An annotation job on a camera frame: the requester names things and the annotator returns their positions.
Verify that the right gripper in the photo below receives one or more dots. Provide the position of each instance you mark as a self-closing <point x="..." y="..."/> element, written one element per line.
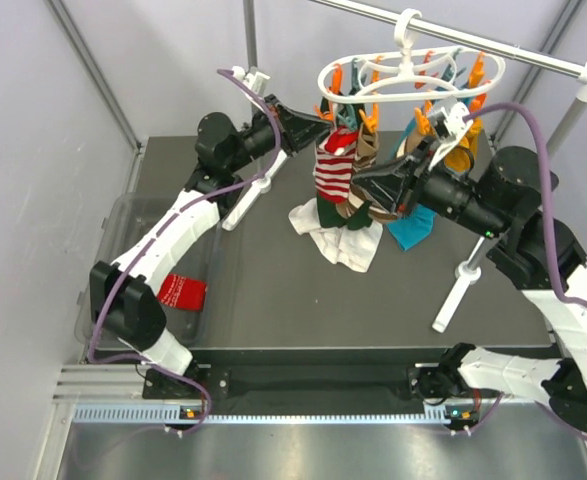
<point x="398" y="184"/>

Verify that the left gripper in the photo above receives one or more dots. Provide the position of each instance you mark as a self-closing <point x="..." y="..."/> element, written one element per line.
<point x="297" y="131"/>

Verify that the red white striped sock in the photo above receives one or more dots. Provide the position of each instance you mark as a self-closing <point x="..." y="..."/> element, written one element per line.
<point x="334" y="158"/>

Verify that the brown white striped sock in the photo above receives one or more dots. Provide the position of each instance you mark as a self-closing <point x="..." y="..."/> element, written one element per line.
<point x="392" y="180"/>

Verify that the orange sock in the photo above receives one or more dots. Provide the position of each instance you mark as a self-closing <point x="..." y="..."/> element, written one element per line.
<point x="476" y="128"/>
<point x="461" y="159"/>

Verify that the white clip hanger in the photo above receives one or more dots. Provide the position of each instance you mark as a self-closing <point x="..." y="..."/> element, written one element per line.
<point x="358" y="84"/>

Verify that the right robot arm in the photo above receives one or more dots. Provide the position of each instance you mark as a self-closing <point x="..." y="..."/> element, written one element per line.
<point x="542" y="258"/>

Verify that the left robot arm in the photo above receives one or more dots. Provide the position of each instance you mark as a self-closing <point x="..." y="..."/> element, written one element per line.
<point x="124" y="293"/>

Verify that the blue sock pair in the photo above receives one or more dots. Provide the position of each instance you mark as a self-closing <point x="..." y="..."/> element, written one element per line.
<point x="411" y="230"/>

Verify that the green white sock pair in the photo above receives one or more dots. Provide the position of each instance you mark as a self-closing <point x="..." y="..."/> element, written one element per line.
<point x="355" y="249"/>

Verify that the clear plastic bin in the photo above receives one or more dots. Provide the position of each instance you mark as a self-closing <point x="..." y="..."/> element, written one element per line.
<point x="133" y="216"/>

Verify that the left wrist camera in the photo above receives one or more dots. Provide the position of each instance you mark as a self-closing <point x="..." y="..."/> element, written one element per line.
<point x="256" y="81"/>

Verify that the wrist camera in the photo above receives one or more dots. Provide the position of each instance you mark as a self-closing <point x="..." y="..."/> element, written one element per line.
<point x="449" y="121"/>
<point x="256" y="81"/>

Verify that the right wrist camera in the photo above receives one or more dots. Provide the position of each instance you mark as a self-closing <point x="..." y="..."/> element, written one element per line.
<point x="449" y="121"/>

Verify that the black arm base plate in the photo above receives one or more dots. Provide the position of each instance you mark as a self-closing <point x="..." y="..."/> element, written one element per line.
<point x="226" y="380"/>

